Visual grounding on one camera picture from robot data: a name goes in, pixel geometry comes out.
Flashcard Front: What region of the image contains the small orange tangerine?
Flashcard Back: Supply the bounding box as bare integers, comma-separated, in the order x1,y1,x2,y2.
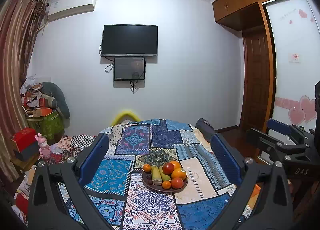
143,164,152,173
162,181,171,190

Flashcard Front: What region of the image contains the red tomato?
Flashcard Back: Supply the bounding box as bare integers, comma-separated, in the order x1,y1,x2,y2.
171,177,184,189
162,162,175,175

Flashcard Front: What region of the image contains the pink plush rabbit toy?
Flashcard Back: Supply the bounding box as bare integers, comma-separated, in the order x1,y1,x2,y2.
34,133,51,160

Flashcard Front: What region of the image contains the blue patchwork bedspread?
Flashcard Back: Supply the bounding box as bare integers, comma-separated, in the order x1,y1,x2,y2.
15,118,262,230

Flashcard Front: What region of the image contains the red box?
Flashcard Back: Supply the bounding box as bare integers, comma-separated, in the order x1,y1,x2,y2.
11,127,36,152

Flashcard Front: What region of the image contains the brown wooden door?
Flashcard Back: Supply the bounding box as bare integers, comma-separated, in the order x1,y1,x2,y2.
240,26,270,131

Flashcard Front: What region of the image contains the green patterned storage box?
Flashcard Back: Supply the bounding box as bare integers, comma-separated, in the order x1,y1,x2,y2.
27,111,65,145

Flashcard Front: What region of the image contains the red tomato on plate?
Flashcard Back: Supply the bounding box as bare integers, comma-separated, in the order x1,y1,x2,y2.
171,177,184,189

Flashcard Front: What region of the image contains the large orange front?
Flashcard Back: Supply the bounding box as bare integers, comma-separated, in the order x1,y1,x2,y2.
171,168,187,181

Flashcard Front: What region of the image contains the large orange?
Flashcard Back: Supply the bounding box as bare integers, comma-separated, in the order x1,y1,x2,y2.
171,168,187,181
170,160,181,169

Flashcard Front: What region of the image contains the large orange back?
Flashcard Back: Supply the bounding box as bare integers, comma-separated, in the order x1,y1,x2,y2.
170,160,181,169

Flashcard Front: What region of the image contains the right corn cob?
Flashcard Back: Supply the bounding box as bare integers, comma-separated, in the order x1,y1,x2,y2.
158,165,171,182

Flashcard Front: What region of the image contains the corn cob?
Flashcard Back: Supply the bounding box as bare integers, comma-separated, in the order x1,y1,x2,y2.
151,165,162,186
158,165,171,182

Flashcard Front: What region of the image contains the dark brown round plate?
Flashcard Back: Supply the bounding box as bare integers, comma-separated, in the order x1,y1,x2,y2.
141,169,188,194

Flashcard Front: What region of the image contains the white sliding wardrobe door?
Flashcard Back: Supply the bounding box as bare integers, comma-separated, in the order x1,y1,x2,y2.
263,0,319,131

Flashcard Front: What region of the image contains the left corn cob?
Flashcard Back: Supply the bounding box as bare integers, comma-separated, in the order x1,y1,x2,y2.
151,165,162,186

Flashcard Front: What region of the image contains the small orange tangerine on plate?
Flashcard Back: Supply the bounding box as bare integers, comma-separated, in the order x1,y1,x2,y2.
143,164,152,173

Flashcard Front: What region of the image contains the grey green plush toy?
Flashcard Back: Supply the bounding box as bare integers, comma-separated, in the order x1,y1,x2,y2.
40,82,70,119

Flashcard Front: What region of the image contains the yellow plush object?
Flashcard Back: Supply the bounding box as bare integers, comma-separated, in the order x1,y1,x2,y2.
111,110,141,126

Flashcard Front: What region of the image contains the striped red curtain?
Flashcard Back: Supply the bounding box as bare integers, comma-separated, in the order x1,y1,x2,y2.
1,0,47,182

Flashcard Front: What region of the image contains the white air conditioner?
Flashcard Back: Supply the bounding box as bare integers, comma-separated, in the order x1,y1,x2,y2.
48,0,97,22

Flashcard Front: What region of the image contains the small black wall monitor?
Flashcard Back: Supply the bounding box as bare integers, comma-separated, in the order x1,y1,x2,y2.
113,57,145,81

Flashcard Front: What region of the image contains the black wall television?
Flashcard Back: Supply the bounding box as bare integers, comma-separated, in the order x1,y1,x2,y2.
100,24,158,57

